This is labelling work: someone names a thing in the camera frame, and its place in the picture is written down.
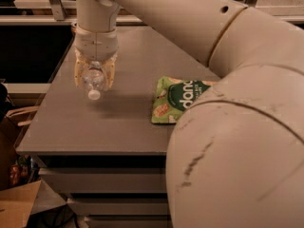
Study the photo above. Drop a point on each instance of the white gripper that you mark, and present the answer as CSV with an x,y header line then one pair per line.
x,y
96,45

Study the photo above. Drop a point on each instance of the clear plastic water bottle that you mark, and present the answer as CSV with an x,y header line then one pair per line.
x,y
94,81

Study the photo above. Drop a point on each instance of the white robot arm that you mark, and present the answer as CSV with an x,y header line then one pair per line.
x,y
236,156

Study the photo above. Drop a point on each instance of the green rice crisps bag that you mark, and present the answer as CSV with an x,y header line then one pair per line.
x,y
173,96

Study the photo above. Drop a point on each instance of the brown paper bag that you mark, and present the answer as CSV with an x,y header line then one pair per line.
x,y
22,116

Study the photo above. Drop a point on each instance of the grey drawer cabinet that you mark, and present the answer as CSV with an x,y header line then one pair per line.
x,y
106,157

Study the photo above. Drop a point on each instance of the cardboard box lower left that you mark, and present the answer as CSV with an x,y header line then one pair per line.
x,y
16,204

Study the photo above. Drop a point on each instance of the metal frame rail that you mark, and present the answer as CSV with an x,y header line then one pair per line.
x,y
47,13

